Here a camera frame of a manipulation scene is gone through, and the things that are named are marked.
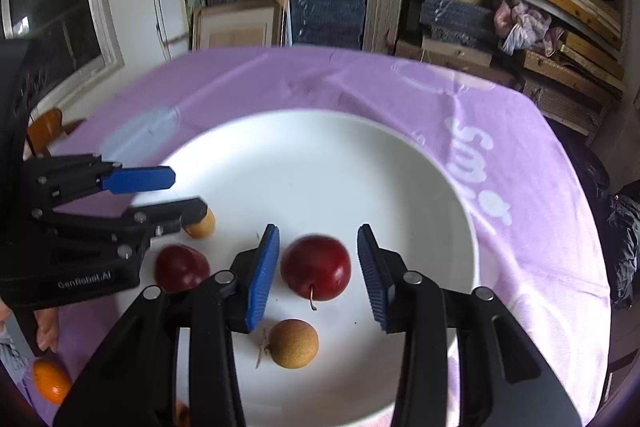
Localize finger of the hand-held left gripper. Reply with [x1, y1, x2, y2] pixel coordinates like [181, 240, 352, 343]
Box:
[22, 153, 177, 208]
[31, 197, 209, 261]

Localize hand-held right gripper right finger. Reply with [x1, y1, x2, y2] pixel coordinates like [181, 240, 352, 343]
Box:
[356, 223, 583, 427]

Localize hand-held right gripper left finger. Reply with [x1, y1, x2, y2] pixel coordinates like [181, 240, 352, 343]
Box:
[52, 223, 281, 427]

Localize small yellow longan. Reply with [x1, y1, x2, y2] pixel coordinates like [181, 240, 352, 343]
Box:
[182, 207, 217, 240]

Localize white plate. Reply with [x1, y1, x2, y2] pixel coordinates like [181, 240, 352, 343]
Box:
[114, 109, 481, 427]

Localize person's left forearm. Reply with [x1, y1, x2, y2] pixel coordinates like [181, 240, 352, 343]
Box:
[0, 297, 27, 385]

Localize person's left hand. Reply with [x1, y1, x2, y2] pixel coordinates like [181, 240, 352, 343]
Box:
[34, 304, 60, 354]

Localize dark red plum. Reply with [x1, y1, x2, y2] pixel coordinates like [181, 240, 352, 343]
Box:
[154, 244, 211, 294]

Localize dry fruit stem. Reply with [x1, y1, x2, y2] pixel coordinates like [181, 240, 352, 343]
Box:
[255, 329, 271, 369]

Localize brown longan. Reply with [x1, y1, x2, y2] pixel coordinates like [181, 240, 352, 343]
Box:
[268, 318, 320, 369]

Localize orange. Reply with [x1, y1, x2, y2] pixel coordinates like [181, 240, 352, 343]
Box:
[32, 358, 72, 404]

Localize wooden chair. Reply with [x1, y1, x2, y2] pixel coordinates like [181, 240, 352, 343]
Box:
[25, 108, 87, 158]

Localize purple printed tablecloth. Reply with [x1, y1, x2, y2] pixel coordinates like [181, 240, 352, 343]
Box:
[10, 47, 613, 427]

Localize black bag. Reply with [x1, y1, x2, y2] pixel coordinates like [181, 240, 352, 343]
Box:
[545, 117, 612, 208]

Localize tall stack of blue boxes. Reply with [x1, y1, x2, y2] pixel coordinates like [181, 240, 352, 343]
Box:
[289, 0, 368, 50]

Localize dark jacket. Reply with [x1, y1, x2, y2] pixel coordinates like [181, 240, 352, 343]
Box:
[607, 192, 640, 309]

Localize grey boxes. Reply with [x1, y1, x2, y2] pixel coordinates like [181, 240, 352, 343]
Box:
[362, 0, 408, 54]

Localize low stack of blue boxes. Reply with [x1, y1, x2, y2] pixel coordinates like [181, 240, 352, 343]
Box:
[420, 0, 507, 52]

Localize pink plastic bag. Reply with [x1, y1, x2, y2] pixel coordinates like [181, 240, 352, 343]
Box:
[494, 0, 565, 56]

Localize stack of wooden boxes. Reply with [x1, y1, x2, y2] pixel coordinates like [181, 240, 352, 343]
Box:
[510, 0, 629, 94]

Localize cardboard picture frame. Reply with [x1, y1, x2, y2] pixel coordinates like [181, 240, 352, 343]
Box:
[191, 0, 289, 52]

